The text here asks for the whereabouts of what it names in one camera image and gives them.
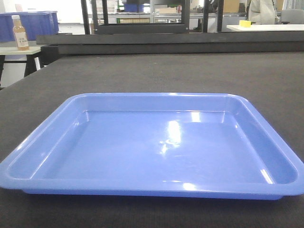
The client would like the person in beige jacket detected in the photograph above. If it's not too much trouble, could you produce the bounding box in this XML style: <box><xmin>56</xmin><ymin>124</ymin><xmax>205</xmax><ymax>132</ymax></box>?
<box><xmin>247</xmin><ymin>0</ymin><xmax>279</xmax><ymax>25</ymax></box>

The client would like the yellow box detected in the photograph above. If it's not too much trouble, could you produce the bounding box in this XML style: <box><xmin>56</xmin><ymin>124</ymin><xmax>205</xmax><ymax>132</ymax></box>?
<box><xmin>239</xmin><ymin>20</ymin><xmax>251</xmax><ymax>28</ymax></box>

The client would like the orange drink bottle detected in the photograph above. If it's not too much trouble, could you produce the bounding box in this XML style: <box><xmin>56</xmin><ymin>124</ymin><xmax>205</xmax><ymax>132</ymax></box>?
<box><xmin>11</xmin><ymin>15</ymin><xmax>29</xmax><ymax>51</ymax></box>

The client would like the white side table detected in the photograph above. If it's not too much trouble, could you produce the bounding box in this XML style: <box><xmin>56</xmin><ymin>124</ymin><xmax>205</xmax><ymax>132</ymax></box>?
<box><xmin>0</xmin><ymin>46</ymin><xmax>43</xmax><ymax>88</ymax></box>

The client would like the black conveyor rail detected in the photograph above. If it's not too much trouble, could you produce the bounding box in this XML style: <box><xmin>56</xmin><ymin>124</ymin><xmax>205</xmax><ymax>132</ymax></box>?
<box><xmin>36</xmin><ymin>31</ymin><xmax>304</xmax><ymax>55</ymax></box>

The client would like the large blue crate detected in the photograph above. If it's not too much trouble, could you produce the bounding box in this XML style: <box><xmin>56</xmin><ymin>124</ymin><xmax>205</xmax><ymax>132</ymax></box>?
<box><xmin>0</xmin><ymin>11</ymin><xmax>59</xmax><ymax>42</ymax></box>

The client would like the black metal frame cart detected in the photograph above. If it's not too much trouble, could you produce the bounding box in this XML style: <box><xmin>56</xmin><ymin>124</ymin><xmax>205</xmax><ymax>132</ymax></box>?
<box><xmin>80</xmin><ymin>0</ymin><xmax>224</xmax><ymax>35</ymax></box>

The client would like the blue plastic tray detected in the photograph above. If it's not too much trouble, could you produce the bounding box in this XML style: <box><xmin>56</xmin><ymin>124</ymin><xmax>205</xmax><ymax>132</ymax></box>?
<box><xmin>0</xmin><ymin>93</ymin><xmax>304</xmax><ymax>200</ymax></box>

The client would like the white background table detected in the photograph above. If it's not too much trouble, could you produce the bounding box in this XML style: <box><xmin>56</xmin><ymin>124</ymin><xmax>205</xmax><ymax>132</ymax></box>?
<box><xmin>226</xmin><ymin>24</ymin><xmax>304</xmax><ymax>32</ymax></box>

